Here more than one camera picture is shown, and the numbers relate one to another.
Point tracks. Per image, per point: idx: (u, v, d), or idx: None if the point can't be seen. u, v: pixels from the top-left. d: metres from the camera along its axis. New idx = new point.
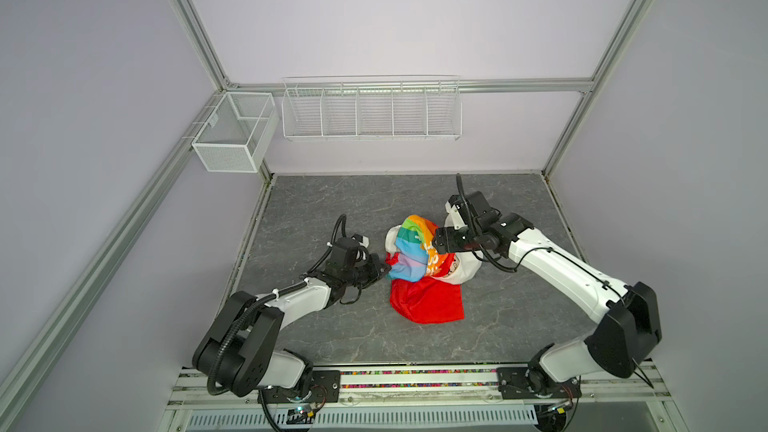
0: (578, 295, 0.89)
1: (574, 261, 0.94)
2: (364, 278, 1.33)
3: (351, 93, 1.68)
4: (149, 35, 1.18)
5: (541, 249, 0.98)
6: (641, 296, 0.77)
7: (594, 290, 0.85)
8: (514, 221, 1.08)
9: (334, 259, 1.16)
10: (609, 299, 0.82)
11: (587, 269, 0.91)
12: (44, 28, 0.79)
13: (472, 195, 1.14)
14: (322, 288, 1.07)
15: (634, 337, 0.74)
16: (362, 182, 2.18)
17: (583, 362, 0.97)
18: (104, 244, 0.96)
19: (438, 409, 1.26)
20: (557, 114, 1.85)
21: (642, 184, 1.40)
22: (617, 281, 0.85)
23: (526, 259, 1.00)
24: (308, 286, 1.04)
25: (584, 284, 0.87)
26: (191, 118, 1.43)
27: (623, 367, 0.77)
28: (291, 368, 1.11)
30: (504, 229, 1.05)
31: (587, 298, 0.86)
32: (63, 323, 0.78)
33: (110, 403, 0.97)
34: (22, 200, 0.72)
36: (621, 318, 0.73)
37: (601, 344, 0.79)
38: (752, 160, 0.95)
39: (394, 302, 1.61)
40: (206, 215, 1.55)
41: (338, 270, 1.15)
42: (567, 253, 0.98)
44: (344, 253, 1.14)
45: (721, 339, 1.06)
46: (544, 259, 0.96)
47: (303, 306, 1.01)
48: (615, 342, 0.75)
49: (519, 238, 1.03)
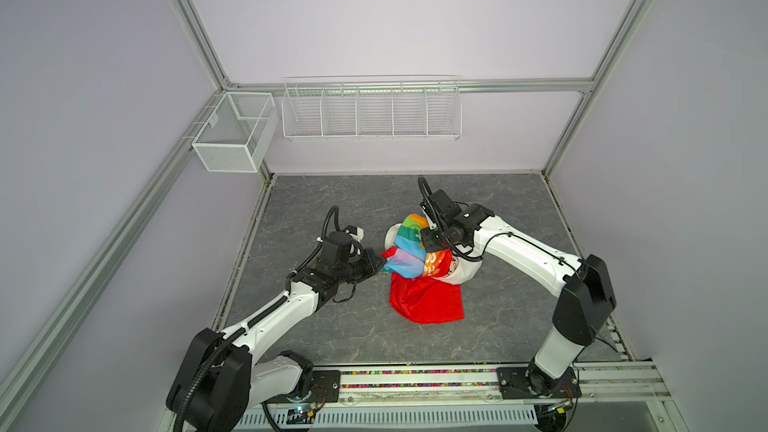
0: (538, 272, 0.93)
1: (532, 241, 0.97)
2: (360, 275, 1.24)
3: (351, 93, 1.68)
4: (149, 34, 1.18)
5: (502, 235, 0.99)
6: (593, 266, 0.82)
7: (552, 266, 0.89)
8: (476, 211, 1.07)
9: (325, 257, 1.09)
10: (566, 274, 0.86)
11: (543, 246, 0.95)
12: (43, 27, 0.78)
13: (434, 193, 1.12)
14: (308, 295, 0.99)
15: (589, 307, 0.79)
16: (362, 182, 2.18)
17: (565, 348, 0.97)
18: (104, 244, 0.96)
19: (438, 409, 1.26)
20: (557, 114, 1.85)
21: (642, 184, 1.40)
22: (571, 255, 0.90)
23: (490, 245, 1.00)
24: (290, 299, 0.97)
25: (542, 262, 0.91)
26: (190, 118, 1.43)
27: (585, 335, 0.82)
28: (288, 375, 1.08)
30: (466, 219, 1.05)
31: (547, 276, 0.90)
32: (63, 322, 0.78)
33: (110, 403, 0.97)
34: (22, 199, 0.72)
36: (576, 291, 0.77)
37: (562, 317, 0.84)
38: (752, 160, 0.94)
39: (394, 302, 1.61)
40: (206, 215, 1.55)
41: (329, 267, 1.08)
42: (525, 234, 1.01)
44: (336, 249, 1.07)
45: (721, 339, 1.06)
46: (508, 245, 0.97)
47: (283, 324, 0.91)
48: (573, 312, 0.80)
49: (481, 226, 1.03)
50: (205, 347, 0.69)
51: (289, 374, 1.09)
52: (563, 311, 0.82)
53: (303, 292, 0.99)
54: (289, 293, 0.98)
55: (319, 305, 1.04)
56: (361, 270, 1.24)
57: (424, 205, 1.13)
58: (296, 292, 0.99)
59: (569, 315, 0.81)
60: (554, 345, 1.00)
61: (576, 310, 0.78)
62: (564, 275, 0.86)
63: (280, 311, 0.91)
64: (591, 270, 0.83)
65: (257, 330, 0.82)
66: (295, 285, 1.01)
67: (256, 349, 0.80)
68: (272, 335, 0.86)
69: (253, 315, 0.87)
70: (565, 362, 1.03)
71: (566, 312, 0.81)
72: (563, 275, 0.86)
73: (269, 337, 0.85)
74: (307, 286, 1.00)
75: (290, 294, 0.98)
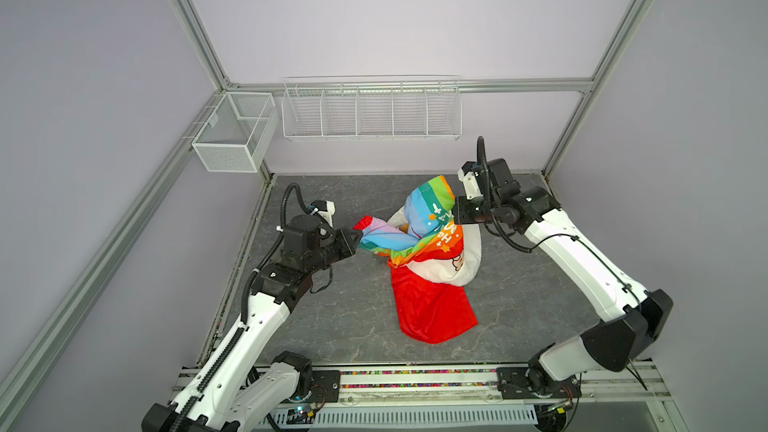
0: (592, 290, 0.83)
1: (600, 257, 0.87)
2: (335, 257, 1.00)
3: (351, 93, 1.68)
4: (149, 35, 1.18)
5: (565, 237, 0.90)
6: (659, 304, 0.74)
7: (613, 291, 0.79)
8: (541, 198, 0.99)
9: (288, 249, 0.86)
10: (628, 304, 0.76)
11: (611, 266, 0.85)
12: (41, 26, 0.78)
13: (494, 163, 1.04)
14: (277, 309, 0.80)
15: (640, 342, 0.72)
16: (362, 182, 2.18)
17: (578, 358, 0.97)
18: (104, 244, 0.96)
19: (438, 409, 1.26)
20: (557, 114, 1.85)
21: (642, 184, 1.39)
22: (638, 286, 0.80)
23: (546, 243, 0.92)
24: (249, 327, 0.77)
25: (604, 283, 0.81)
26: (190, 118, 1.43)
27: (616, 364, 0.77)
28: (284, 384, 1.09)
30: (529, 204, 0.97)
31: (604, 298, 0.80)
32: (62, 323, 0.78)
33: (111, 403, 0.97)
34: (23, 200, 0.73)
36: (634, 323, 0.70)
37: (599, 339, 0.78)
38: (752, 160, 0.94)
39: (405, 329, 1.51)
40: (206, 215, 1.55)
41: (296, 261, 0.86)
42: (592, 245, 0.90)
44: (300, 238, 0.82)
45: (720, 339, 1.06)
46: (567, 250, 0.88)
47: (249, 360, 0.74)
48: (619, 343, 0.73)
49: (544, 219, 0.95)
50: (158, 426, 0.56)
51: (283, 386, 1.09)
52: (605, 335, 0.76)
53: (267, 310, 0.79)
54: (245, 320, 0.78)
55: (292, 308, 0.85)
56: (336, 252, 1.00)
57: (478, 173, 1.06)
58: (254, 313, 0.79)
59: (609, 340, 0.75)
60: (570, 355, 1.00)
61: (623, 341, 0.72)
62: (626, 306, 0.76)
63: (239, 348, 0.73)
64: (654, 305, 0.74)
65: (213, 390, 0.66)
66: (254, 299, 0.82)
67: (219, 414, 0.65)
68: (236, 382, 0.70)
69: (204, 369, 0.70)
70: (571, 370, 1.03)
71: (607, 337, 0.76)
72: (625, 306, 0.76)
73: (233, 387, 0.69)
74: (270, 297, 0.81)
75: (248, 319, 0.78)
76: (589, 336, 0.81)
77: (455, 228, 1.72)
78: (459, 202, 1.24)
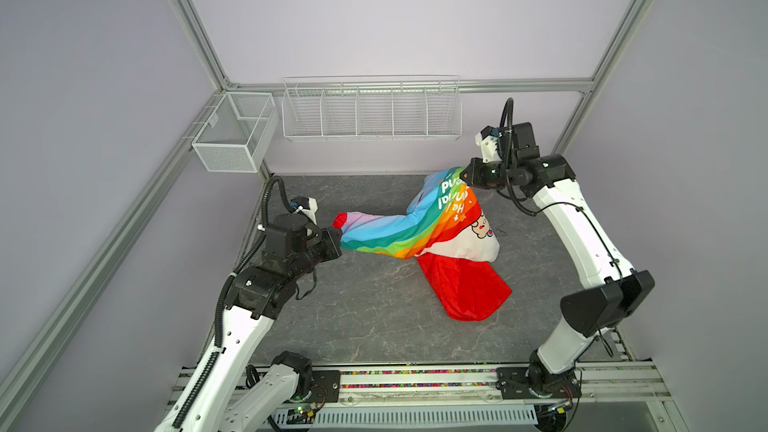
0: (580, 258, 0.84)
1: (597, 229, 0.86)
2: (318, 258, 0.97)
3: (351, 93, 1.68)
4: (149, 35, 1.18)
5: (570, 206, 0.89)
6: (640, 283, 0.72)
7: (600, 262, 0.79)
8: (558, 165, 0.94)
9: (271, 250, 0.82)
10: (610, 276, 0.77)
11: (604, 240, 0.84)
12: (41, 26, 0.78)
13: (520, 125, 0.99)
14: (255, 323, 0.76)
15: (610, 310, 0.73)
16: (362, 182, 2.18)
17: (569, 340, 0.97)
18: (104, 244, 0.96)
19: (438, 409, 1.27)
20: (557, 115, 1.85)
21: (642, 183, 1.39)
22: (626, 262, 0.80)
23: (550, 209, 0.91)
24: (226, 347, 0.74)
25: (593, 253, 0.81)
26: (190, 118, 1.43)
27: (583, 326, 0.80)
28: (285, 388, 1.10)
30: (544, 169, 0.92)
31: (589, 267, 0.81)
32: (62, 324, 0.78)
33: (110, 403, 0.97)
34: (24, 200, 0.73)
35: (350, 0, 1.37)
36: (609, 294, 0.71)
37: (574, 302, 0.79)
38: (753, 159, 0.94)
39: (454, 314, 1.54)
40: (206, 214, 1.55)
41: (279, 263, 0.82)
42: (595, 218, 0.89)
44: (283, 239, 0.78)
45: (720, 339, 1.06)
46: (568, 217, 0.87)
47: (229, 381, 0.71)
48: (592, 309, 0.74)
49: (554, 186, 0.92)
50: None
51: (283, 388, 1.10)
52: (580, 300, 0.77)
53: (244, 327, 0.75)
54: (220, 341, 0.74)
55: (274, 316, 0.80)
56: (320, 253, 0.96)
57: (502, 134, 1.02)
58: (230, 333, 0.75)
59: (582, 303, 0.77)
60: (559, 336, 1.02)
61: (594, 306, 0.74)
62: (608, 276, 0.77)
63: (218, 372, 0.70)
64: (633, 280, 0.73)
65: (191, 421, 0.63)
66: (229, 314, 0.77)
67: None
68: (217, 407, 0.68)
69: (182, 400, 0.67)
70: (566, 359, 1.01)
71: (581, 300, 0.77)
72: (608, 276, 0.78)
73: (214, 415, 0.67)
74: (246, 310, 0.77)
75: (224, 339, 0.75)
76: (566, 299, 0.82)
77: (464, 195, 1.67)
78: (472, 166, 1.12)
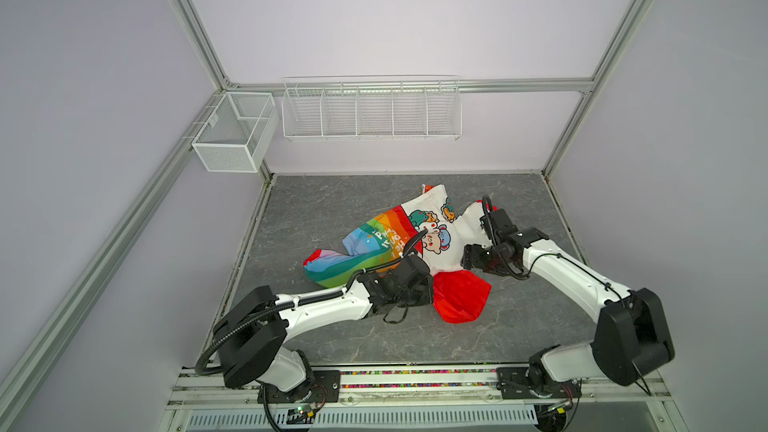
0: (581, 295, 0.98)
1: (581, 266, 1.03)
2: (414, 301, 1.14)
3: (351, 93, 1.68)
4: (151, 35, 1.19)
5: (550, 254, 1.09)
6: (645, 301, 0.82)
7: (594, 290, 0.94)
8: (530, 233, 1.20)
9: (394, 273, 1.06)
10: (607, 299, 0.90)
11: (593, 272, 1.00)
12: (40, 24, 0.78)
13: (496, 212, 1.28)
14: (363, 305, 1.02)
15: (631, 338, 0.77)
16: (362, 182, 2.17)
17: (583, 364, 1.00)
18: (105, 243, 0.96)
19: (438, 409, 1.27)
20: (557, 114, 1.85)
21: (642, 183, 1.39)
22: (620, 285, 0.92)
23: (537, 264, 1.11)
24: (345, 297, 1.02)
25: (586, 285, 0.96)
26: (190, 118, 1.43)
27: (624, 372, 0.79)
28: (292, 375, 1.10)
30: (519, 237, 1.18)
31: (587, 297, 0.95)
32: (60, 325, 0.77)
33: (110, 404, 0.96)
34: (24, 199, 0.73)
35: None
36: (617, 316, 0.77)
37: (603, 347, 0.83)
38: (753, 158, 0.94)
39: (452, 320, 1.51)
40: (206, 214, 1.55)
41: (393, 284, 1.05)
42: (575, 259, 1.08)
44: (410, 272, 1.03)
45: (722, 339, 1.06)
46: (551, 263, 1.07)
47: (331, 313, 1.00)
48: (614, 342, 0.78)
49: (531, 246, 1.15)
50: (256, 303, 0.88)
51: (295, 373, 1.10)
52: (605, 339, 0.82)
53: (360, 300, 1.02)
54: (345, 292, 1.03)
55: (367, 316, 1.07)
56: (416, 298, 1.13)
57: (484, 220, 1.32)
58: (352, 291, 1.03)
59: (610, 346, 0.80)
60: (572, 357, 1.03)
61: (615, 337, 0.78)
62: (606, 300, 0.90)
63: (332, 303, 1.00)
64: (641, 302, 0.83)
65: (301, 314, 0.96)
66: (355, 285, 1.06)
67: (295, 327, 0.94)
68: (313, 321, 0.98)
69: (307, 295, 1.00)
70: (573, 372, 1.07)
71: (606, 343, 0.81)
72: (605, 300, 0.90)
73: (310, 322, 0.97)
74: (367, 296, 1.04)
75: (348, 292, 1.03)
76: (596, 347, 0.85)
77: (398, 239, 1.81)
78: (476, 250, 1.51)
